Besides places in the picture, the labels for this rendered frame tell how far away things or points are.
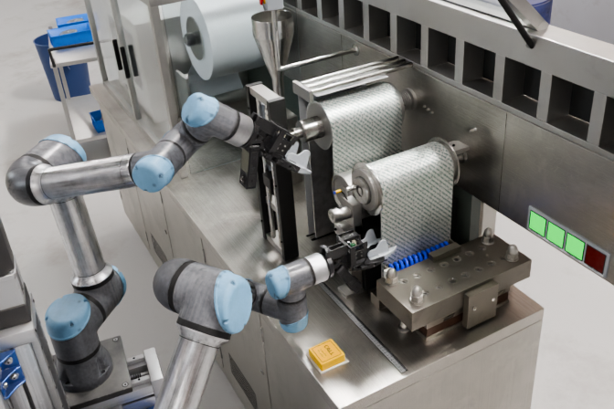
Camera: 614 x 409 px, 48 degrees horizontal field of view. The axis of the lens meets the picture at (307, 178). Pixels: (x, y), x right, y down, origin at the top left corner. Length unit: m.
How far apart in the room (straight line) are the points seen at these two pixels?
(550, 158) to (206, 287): 0.87
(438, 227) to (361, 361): 0.44
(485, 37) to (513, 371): 0.94
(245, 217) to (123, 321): 1.27
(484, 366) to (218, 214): 1.03
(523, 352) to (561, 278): 1.58
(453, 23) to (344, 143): 0.44
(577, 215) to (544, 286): 1.84
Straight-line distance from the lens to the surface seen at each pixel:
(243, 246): 2.25
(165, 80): 2.52
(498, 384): 2.09
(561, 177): 1.73
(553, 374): 3.13
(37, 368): 1.62
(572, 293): 3.55
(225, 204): 2.48
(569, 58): 1.63
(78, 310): 1.90
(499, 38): 1.77
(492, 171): 1.91
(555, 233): 1.80
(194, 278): 1.43
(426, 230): 1.93
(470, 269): 1.91
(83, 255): 1.92
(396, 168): 1.80
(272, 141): 1.60
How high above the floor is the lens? 2.19
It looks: 30 degrees down
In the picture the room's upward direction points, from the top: 4 degrees counter-clockwise
